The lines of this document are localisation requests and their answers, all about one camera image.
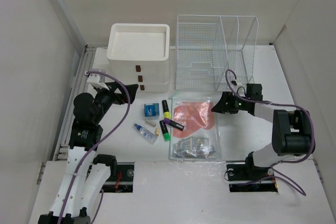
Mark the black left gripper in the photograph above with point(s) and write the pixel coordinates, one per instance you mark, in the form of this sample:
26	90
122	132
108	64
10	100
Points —
119	98

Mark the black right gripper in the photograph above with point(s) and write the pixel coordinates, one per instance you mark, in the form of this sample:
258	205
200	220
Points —
220	107

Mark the white top drawer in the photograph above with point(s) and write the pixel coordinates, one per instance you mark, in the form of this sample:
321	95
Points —
131	68

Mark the clear mesh document pouch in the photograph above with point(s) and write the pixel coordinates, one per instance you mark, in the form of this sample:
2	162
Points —
199	140

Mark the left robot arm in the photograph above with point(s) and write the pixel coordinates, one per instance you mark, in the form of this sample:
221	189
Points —
87	171

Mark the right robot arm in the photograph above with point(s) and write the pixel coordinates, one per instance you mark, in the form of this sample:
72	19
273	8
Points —
291	132

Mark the blue round jar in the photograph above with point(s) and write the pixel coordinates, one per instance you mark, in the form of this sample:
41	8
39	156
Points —
151	110

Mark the white drawer organizer body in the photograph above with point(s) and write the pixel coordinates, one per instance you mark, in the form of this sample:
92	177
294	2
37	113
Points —
141	42

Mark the grey eraser stick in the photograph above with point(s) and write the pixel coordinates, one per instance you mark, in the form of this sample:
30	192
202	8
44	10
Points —
149	122

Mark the yellow highlighter marker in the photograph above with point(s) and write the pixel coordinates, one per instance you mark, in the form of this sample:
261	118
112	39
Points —
166	111

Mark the purple highlighter marker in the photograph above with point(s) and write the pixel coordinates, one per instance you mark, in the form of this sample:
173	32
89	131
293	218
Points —
173	124

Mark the clear spray bottle blue cap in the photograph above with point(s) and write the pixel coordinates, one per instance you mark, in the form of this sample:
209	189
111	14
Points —
149	136

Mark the green highlighter marker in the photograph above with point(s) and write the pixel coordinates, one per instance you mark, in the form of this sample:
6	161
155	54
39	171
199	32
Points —
165	132

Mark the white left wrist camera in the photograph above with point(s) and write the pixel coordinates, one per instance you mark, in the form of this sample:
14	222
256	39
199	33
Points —
96	80

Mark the white wire mesh file rack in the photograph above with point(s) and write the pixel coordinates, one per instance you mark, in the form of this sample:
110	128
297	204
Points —
211	48

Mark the aluminium rail frame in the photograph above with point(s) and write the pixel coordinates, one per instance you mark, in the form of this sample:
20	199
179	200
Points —
77	86

